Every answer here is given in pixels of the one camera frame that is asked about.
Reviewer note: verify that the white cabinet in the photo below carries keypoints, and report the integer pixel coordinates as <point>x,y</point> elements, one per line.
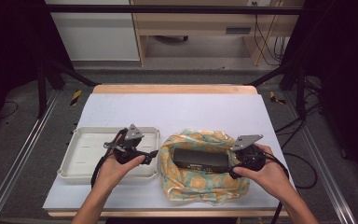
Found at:
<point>96,37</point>

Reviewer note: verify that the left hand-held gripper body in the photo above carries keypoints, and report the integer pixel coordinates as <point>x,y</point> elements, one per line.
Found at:
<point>127,146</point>

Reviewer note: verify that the black rectangular box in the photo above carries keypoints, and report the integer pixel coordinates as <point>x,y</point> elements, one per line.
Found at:
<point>199,159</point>

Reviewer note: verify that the orange-print green cloth bag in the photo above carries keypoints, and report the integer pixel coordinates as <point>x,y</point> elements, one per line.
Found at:
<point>195,186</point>

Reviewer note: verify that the white plastic tray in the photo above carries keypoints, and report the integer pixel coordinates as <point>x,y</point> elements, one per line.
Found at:
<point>80,155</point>

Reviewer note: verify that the white table mat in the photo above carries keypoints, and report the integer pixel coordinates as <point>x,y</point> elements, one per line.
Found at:
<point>174,107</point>

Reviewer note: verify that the aluminium floor rail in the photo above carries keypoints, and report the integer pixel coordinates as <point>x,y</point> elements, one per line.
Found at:
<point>21,149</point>
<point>323,168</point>

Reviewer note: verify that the person's left hand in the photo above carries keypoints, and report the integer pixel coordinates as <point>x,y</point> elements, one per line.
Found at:
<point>115,174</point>

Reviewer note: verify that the yellow-black striped tape piece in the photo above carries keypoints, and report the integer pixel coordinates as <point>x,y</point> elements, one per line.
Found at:
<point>76,97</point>
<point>274,97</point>

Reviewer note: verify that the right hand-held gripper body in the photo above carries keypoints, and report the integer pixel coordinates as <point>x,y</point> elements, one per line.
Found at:
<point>251,155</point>

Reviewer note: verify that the black horizontal frame bar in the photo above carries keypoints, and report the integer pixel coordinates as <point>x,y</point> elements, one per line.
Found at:
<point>167,9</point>

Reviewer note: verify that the light wooden desk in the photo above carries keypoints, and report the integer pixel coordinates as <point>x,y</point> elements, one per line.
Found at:
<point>199,21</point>

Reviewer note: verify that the person's right hand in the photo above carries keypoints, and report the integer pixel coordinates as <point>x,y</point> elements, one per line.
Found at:
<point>268,175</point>

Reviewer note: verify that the black metal stand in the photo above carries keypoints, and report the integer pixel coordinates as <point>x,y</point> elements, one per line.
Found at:
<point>42,87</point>
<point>300,90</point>

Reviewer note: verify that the black curtain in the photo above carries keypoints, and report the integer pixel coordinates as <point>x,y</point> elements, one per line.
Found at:
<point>9,46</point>
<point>345,77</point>

